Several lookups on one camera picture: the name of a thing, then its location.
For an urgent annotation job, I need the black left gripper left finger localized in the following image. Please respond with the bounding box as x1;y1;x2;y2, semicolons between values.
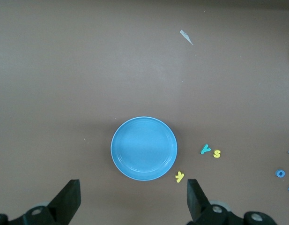
0;179;82;225

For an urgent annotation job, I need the brown table cover sheet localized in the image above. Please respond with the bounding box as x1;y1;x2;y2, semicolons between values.
0;0;289;225

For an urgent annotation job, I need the blue plate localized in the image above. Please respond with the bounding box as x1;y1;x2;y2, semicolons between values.
111;116;178;181

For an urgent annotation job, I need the small white paper scrap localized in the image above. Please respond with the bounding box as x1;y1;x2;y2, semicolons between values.
179;30;194;45

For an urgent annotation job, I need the teal foam letter y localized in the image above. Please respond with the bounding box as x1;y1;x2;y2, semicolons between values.
200;144;212;155

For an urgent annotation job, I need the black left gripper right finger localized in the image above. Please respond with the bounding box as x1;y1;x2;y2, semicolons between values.
186;179;278;225

